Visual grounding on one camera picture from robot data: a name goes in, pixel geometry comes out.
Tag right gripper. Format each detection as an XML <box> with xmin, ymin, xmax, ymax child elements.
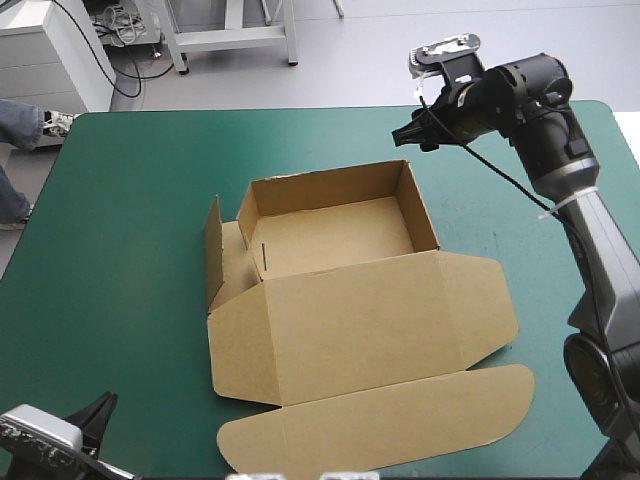
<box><xmin>391</xmin><ymin>51</ymin><xmax>494</xmax><ymax>153</ymax></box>

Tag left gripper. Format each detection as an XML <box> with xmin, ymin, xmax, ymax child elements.
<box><xmin>0</xmin><ymin>391</ymin><xmax>138</xmax><ymax>480</ymax></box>

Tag brown cardboard box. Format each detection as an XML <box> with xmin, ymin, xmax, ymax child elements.
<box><xmin>203</xmin><ymin>159</ymin><xmax>537</xmax><ymax>475</ymax></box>

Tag person's legs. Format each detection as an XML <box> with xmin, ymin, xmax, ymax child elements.
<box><xmin>0</xmin><ymin>98</ymin><xmax>82</xmax><ymax>232</ymax></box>

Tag white cabinet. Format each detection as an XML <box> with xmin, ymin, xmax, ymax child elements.
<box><xmin>0</xmin><ymin>0</ymin><xmax>119</xmax><ymax>114</ymax></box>

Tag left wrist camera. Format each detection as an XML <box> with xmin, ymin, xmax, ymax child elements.
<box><xmin>0</xmin><ymin>403</ymin><xmax>85</xmax><ymax>467</ymax></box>

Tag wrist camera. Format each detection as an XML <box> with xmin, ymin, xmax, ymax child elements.
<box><xmin>0</xmin><ymin>403</ymin><xmax>85</xmax><ymax>467</ymax></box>
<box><xmin>407</xmin><ymin>32</ymin><xmax>483</xmax><ymax>81</ymax></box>

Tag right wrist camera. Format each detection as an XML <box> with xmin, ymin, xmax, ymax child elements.
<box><xmin>407</xmin><ymin>32</ymin><xmax>483</xmax><ymax>81</ymax></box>

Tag white metal table frame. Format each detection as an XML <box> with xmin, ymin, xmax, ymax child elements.
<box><xmin>158</xmin><ymin>0</ymin><xmax>301</xmax><ymax>77</ymax></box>

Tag black floor cable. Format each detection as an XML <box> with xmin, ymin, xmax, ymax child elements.
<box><xmin>51</xmin><ymin>0</ymin><xmax>146</xmax><ymax>99</ymax></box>

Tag grey cable bundle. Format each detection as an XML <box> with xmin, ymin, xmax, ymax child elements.
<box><xmin>91</xmin><ymin>3</ymin><xmax>165</xmax><ymax>50</ymax></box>

